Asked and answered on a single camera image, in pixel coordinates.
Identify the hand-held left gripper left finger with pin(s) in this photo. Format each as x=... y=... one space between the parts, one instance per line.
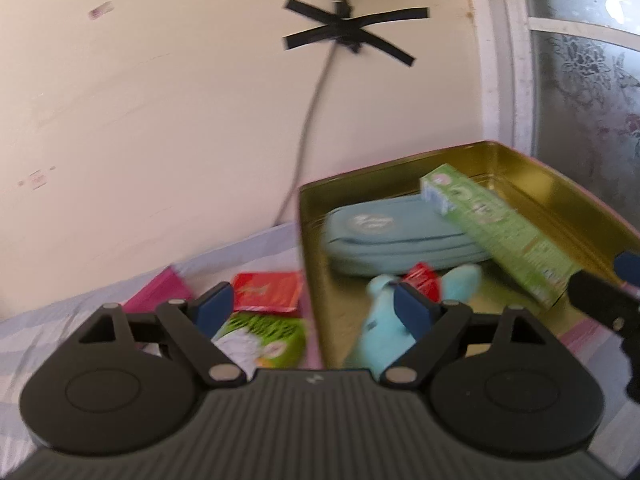
x=215 y=307

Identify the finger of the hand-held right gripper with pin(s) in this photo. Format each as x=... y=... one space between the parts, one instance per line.
x=628 y=265
x=600 y=300

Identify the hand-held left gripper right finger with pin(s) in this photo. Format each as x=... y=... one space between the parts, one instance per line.
x=410 y=310

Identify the red cigarette box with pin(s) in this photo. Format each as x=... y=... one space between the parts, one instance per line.
x=267 y=292

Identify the pink and gold tin box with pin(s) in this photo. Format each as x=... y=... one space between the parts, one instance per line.
x=550 y=200

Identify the light blue plush toy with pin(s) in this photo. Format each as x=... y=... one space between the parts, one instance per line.
x=385 y=332

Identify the small red packet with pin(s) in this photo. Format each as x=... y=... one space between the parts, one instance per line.
x=422 y=276

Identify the pink packet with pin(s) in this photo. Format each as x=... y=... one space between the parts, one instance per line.
x=160 y=292

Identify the teal pencil case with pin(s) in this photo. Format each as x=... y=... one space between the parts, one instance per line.
x=390 y=245

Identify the green and white packet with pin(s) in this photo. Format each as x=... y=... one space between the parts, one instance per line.
x=280 y=335

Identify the green toothpaste box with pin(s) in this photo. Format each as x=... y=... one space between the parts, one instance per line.
x=505 y=230

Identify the frosted patterned window glass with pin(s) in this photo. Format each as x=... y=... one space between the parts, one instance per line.
x=585 y=110

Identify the light striped bed sheet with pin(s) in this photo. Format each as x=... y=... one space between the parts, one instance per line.
x=30 y=330

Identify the white window frame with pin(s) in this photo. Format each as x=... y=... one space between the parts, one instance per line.
x=505 y=60

